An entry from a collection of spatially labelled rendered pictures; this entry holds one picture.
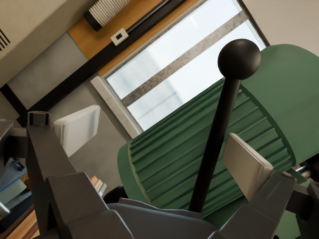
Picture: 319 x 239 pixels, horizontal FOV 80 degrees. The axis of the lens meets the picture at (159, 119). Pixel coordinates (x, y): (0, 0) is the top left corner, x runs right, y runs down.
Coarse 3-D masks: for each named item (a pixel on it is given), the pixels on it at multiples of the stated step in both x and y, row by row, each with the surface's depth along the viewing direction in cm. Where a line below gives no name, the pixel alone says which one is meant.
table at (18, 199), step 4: (20, 176) 48; (24, 192) 47; (28, 192) 48; (16, 196) 44; (20, 196) 45; (24, 196) 46; (12, 200) 43; (16, 200) 44; (20, 200) 45; (8, 204) 42; (12, 204) 43; (16, 204) 43; (8, 208) 42
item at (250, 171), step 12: (228, 144) 18; (240, 144) 16; (228, 156) 18; (240, 156) 15; (252, 156) 14; (228, 168) 17; (240, 168) 15; (252, 168) 13; (264, 168) 12; (240, 180) 15; (252, 180) 13; (264, 180) 12; (252, 192) 13
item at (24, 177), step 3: (24, 174) 48; (27, 174) 47; (21, 177) 48; (24, 177) 47; (27, 177) 46; (21, 180) 47; (24, 180) 46; (27, 180) 46; (24, 183) 46; (27, 183) 46; (27, 186) 47; (27, 189) 48; (30, 189) 48
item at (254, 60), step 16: (224, 48) 16; (240, 48) 15; (256, 48) 15; (224, 64) 16; (240, 64) 15; (256, 64) 15; (224, 80) 17; (240, 80) 16; (224, 96) 17; (224, 112) 17; (224, 128) 17; (208, 144) 18; (208, 160) 18; (208, 176) 18; (192, 208) 19
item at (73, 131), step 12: (96, 108) 18; (60, 120) 12; (72, 120) 13; (84, 120) 15; (96, 120) 18; (60, 132) 12; (72, 132) 14; (84, 132) 16; (96, 132) 19; (72, 144) 14
